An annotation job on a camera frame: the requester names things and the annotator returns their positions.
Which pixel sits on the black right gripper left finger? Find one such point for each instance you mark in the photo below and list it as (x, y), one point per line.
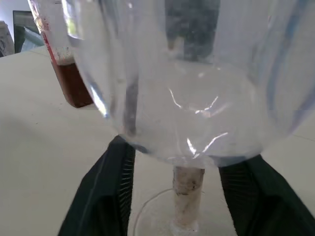
(98, 201)

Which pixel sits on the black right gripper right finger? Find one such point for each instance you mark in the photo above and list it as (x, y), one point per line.
(265, 209)

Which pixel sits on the clear bottle with dark contents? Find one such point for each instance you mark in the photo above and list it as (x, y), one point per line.
(71, 86)

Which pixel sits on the clear plastic wine glass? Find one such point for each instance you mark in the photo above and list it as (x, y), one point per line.
(184, 110)

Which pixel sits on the pale crumpled bag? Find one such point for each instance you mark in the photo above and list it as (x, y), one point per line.
(5, 39)

